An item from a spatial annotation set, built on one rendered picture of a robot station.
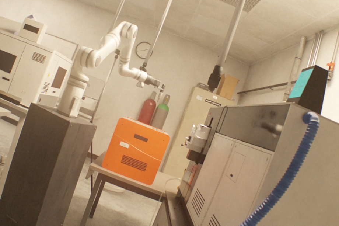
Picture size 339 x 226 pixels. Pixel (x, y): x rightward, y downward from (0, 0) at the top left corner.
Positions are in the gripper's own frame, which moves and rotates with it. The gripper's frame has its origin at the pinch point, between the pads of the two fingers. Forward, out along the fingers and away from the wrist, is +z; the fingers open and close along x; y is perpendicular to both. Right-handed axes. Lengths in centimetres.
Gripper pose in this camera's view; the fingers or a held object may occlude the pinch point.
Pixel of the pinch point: (163, 89)
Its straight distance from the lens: 201.0
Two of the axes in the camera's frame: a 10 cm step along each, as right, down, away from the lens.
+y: 3.6, -9.3, 0.5
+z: 7.9, 3.3, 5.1
